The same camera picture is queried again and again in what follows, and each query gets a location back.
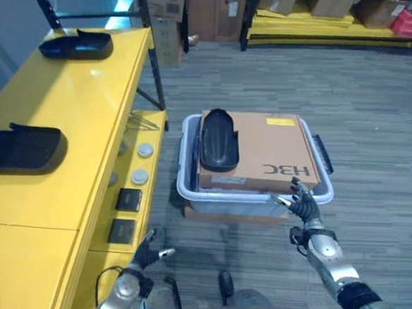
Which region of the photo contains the orange H3C cardboard box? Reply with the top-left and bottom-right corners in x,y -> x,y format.
193,102 -> 322,200

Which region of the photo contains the clear plastic storage box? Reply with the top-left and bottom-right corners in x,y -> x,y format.
171,104 -> 337,217

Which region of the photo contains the yellow metal shelf unit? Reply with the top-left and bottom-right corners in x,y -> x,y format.
0,0 -> 183,309

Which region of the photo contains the red plastic crate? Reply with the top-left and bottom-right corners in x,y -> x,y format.
387,8 -> 412,42

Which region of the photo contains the grey-brown cardboard box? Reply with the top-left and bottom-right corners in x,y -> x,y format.
152,16 -> 187,69

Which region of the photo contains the grey round disc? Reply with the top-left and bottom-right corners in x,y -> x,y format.
129,167 -> 150,186
135,141 -> 155,159

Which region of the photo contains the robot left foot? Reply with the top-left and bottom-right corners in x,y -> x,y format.
164,274 -> 183,309

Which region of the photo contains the brown cardboard box with labels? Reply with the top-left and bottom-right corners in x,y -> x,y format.
147,0 -> 190,25

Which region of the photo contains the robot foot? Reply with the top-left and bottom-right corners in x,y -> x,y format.
164,274 -> 183,309
217,269 -> 236,307

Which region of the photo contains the black sole-shaped part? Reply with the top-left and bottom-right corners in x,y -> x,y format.
196,107 -> 243,175
37,25 -> 115,65
0,119 -> 71,178

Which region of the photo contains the tall brown cardboard box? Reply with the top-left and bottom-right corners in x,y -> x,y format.
212,0 -> 255,44
185,0 -> 222,44

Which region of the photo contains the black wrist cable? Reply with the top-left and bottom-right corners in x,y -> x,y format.
94,265 -> 133,305

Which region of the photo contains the large brown cardboard box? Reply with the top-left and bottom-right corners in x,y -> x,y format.
351,0 -> 411,32

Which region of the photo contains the open brown cardboard box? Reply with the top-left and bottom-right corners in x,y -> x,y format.
309,0 -> 359,21

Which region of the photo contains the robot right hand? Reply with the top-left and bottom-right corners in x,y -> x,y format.
273,175 -> 324,226

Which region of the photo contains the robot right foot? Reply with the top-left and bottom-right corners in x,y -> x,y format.
217,269 -> 236,307

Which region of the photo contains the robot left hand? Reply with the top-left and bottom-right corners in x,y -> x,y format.
128,227 -> 178,271

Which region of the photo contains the flat brown cardboard box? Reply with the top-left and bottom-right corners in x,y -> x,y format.
183,197 -> 290,232

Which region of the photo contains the small black square box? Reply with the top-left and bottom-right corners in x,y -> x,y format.
105,217 -> 138,246
113,186 -> 145,214

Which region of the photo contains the yellow storage rack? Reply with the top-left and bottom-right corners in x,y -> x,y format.
236,0 -> 412,68

